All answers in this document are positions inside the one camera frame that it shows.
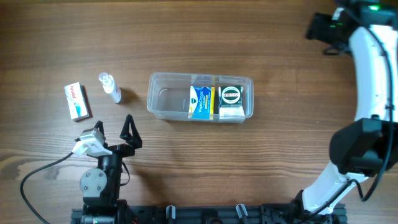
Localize white pouch packet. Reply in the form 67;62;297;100
218;104;244;117

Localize blue VapoDrops box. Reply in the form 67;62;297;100
188;85;215;120

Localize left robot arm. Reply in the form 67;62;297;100
71;114;142;224

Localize white Panadol box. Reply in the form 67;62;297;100
64;82;90;121

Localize green round-label box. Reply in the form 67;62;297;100
219;85;243;108

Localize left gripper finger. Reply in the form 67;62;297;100
119;114;142;148
93;121;104;137

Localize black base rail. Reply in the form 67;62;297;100
70;203;347;224

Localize white spray bottle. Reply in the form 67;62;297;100
98;72;122;103

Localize clear plastic container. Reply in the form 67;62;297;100
147;72;254;123

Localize left camera cable black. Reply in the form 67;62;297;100
19;151;74;224

